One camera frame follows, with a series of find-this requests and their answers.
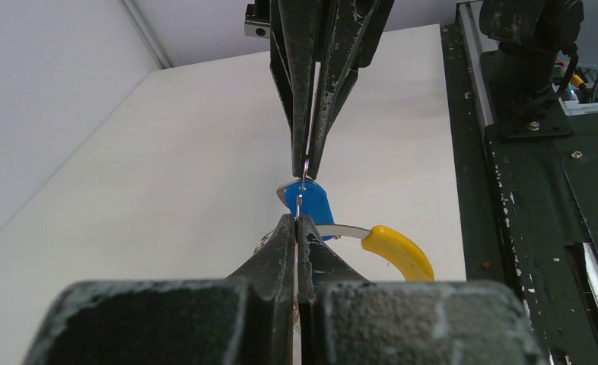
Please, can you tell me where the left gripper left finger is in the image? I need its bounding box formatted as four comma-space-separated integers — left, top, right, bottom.
24, 214, 296, 364

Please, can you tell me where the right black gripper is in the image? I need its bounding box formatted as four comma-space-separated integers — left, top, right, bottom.
244, 1, 394, 179

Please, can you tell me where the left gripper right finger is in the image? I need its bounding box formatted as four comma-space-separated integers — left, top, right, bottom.
297, 217, 546, 364

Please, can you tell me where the keyring with yellow handle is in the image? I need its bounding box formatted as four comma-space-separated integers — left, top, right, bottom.
252, 196, 436, 283

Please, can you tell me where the left aluminium frame post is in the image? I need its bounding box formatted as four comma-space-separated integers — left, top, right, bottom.
118, 0, 174, 69

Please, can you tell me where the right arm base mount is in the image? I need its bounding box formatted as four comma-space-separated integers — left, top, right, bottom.
479, 1, 584, 139

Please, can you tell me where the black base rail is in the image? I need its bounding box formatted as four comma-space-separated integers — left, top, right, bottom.
441, 1, 598, 364

